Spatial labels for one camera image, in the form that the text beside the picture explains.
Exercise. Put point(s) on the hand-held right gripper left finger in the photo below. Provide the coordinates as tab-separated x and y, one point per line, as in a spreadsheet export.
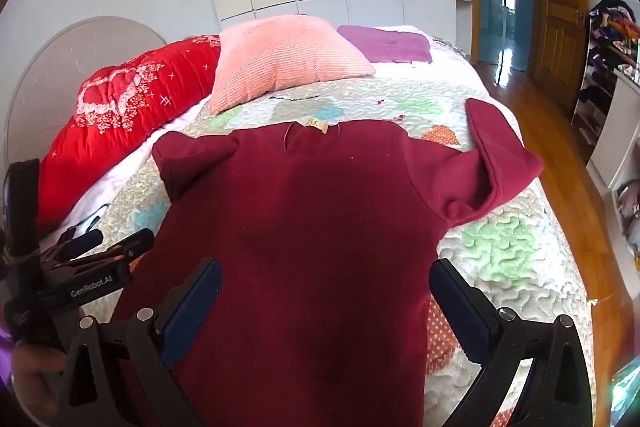
195	307

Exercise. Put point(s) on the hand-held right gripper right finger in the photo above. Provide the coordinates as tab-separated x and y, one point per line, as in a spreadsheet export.
457	307

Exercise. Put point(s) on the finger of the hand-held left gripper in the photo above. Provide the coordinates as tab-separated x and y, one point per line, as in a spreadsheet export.
135	244
82	241

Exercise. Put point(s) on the dark red sweater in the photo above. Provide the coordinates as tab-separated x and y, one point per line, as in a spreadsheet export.
310	232

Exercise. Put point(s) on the person's left forearm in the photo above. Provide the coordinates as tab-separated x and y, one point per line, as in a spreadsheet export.
5	352

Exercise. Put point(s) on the shelf rack with clothes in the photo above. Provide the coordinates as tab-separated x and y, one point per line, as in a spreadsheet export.
607	42

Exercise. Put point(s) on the person's left hand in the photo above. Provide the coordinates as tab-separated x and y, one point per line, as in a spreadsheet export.
35	369

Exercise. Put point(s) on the patchwork quilted bedspread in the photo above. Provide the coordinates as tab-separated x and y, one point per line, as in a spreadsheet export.
500	247

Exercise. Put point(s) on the white bed sheet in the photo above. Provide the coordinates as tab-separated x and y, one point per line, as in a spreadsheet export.
120	167

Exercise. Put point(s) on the red floral quilt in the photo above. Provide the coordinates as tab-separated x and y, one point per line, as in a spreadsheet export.
120	107

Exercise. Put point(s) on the round grey headboard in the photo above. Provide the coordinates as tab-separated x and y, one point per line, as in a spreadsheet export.
55	57

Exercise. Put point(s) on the white desk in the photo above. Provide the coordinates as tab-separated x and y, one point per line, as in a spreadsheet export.
620	132

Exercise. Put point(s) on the pink ribbed pillow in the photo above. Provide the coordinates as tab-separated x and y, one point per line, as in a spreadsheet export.
285	57

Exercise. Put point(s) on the purple cloth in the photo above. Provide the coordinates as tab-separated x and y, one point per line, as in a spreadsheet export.
390	44

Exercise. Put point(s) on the wooden door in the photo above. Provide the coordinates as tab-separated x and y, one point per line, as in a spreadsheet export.
560	7

